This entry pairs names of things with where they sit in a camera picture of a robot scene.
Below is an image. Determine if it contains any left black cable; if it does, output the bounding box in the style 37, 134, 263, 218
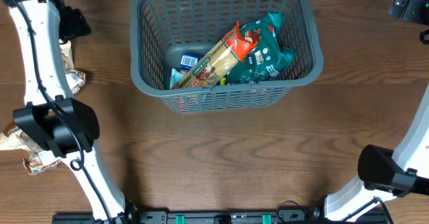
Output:
0, 0, 113, 224

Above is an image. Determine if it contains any San Remo spaghetti pack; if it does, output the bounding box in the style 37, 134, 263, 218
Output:
172, 22, 259, 89

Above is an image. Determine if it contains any grey plastic basket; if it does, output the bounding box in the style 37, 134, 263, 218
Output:
130, 0, 324, 113

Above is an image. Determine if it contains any white brown snack bag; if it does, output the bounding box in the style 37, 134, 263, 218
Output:
60, 41, 86, 95
1, 121, 63, 176

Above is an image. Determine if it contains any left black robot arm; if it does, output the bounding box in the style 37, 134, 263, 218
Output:
2, 0, 140, 223

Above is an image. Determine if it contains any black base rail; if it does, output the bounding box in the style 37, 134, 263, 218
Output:
51, 207, 389, 224

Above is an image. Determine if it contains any green Nescafe coffee bag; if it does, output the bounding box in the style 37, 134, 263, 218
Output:
226, 12, 296, 85

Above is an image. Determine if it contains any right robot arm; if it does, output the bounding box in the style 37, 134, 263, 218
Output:
320, 93, 428, 223

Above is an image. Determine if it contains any white teal tissue pack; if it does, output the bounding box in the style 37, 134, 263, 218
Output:
170, 68, 184, 89

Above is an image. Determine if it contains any right black cable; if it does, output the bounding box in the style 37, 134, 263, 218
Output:
341, 197, 395, 224

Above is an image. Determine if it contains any black cable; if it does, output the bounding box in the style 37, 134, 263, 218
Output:
0, 0, 113, 224
341, 197, 395, 224

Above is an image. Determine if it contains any blue food box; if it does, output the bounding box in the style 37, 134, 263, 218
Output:
180, 53, 203, 74

